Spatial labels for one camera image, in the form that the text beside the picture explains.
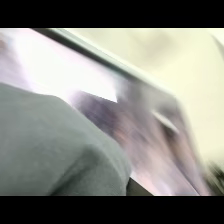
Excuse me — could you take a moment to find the grey shirt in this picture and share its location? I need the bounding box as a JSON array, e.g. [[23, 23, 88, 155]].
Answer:
[[0, 82, 133, 197]]

